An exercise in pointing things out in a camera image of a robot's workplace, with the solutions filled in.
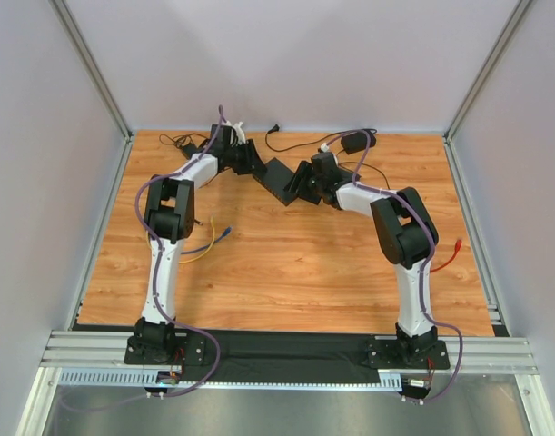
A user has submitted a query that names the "large adapter black cord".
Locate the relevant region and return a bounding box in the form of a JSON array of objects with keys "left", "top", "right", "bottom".
[{"left": 264, "top": 128, "right": 391, "bottom": 192}]

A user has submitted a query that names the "red ethernet cable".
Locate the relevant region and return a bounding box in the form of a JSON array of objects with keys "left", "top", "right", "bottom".
[{"left": 429, "top": 236, "right": 463, "bottom": 274}]

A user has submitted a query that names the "small black power adapter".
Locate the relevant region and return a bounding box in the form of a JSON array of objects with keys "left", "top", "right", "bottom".
[{"left": 180, "top": 143, "right": 201, "bottom": 160}]

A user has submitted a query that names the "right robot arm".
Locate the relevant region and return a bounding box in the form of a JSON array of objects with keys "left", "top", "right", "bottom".
[{"left": 285, "top": 152, "right": 438, "bottom": 363}]

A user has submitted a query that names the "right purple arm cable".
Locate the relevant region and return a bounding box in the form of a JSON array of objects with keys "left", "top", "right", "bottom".
[{"left": 324, "top": 130, "right": 464, "bottom": 406}]

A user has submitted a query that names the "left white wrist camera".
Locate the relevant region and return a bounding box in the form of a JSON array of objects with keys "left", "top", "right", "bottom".
[{"left": 223, "top": 120, "right": 247, "bottom": 146}]

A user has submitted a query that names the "yellow ethernet cable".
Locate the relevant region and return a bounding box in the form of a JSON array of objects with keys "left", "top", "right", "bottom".
[{"left": 179, "top": 216, "right": 219, "bottom": 264}]

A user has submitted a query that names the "aluminium frame rail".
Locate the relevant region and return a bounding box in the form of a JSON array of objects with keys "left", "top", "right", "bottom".
[{"left": 41, "top": 331, "right": 538, "bottom": 379}]

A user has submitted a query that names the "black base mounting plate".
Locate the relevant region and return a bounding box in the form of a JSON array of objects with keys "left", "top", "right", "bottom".
[{"left": 130, "top": 331, "right": 451, "bottom": 377}]

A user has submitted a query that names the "large black power adapter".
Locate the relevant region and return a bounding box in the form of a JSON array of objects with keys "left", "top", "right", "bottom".
[{"left": 341, "top": 129, "right": 377, "bottom": 154}]

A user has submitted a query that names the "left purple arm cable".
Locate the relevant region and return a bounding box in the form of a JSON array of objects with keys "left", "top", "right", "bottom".
[{"left": 58, "top": 104, "right": 228, "bottom": 412}]

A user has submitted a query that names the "grey slotted cable duct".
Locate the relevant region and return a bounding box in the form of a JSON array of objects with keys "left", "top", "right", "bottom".
[{"left": 57, "top": 368, "right": 402, "bottom": 392}]

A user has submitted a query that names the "black network switch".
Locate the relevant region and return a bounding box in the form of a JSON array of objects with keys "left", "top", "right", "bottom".
[
  {"left": 253, "top": 158, "right": 298, "bottom": 206},
  {"left": 338, "top": 168, "right": 352, "bottom": 182}
]

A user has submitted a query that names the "blue ethernet cable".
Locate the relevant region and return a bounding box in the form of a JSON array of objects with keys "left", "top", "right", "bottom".
[{"left": 181, "top": 225, "right": 233, "bottom": 255}]

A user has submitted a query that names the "small adapter black cord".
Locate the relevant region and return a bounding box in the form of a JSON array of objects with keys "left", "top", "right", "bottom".
[{"left": 158, "top": 132, "right": 213, "bottom": 149}]

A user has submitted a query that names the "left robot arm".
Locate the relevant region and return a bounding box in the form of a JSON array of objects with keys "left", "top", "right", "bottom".
[{"left": 124, "top": 121, "right": 262, "bottom": 365}]

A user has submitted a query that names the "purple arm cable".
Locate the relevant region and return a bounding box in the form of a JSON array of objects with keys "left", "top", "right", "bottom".
[
  {"left": 324, "top": 130, "right": 464, "bottom": 406},
  {"left": 58, "top": 104, "right": 228, "bottom": 412}
]

